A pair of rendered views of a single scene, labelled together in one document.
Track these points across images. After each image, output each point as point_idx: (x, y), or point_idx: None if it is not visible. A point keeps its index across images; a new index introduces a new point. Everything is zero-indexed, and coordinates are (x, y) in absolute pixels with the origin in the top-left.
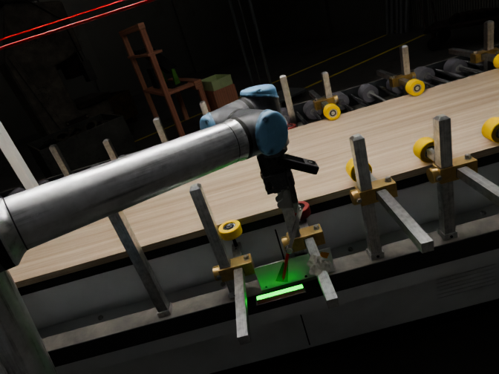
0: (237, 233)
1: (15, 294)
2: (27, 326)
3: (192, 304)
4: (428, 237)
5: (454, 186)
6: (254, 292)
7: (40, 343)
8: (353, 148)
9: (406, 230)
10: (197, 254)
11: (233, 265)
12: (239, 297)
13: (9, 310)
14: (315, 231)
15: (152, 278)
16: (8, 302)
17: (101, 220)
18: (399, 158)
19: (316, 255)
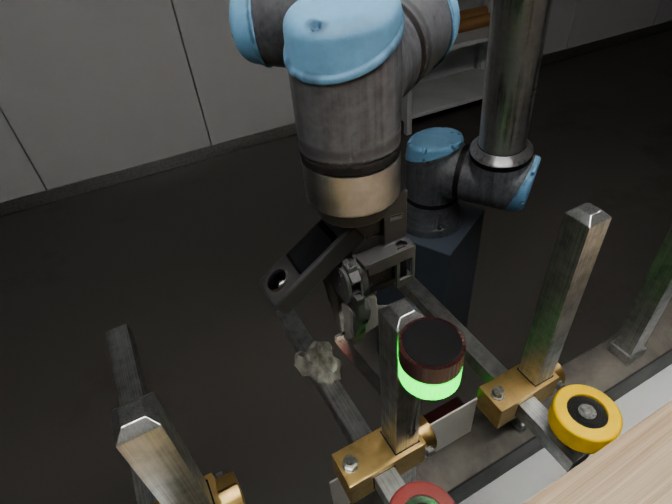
0: (550, 407)
1: (503, 3)
2: (495, 38)
3: (587, 375)
4: (110, 336)
5: None
6: (483, 424)
7: (497, 66)
8: (165, 416)
9: (138, 366)
10: None
11: (513, 373)
12: (446, 318)
13: (493, 7)
14: (350, 453)
15: (641, 292)
16: (495, 0)
17: None
18: None
19: (329, 386)
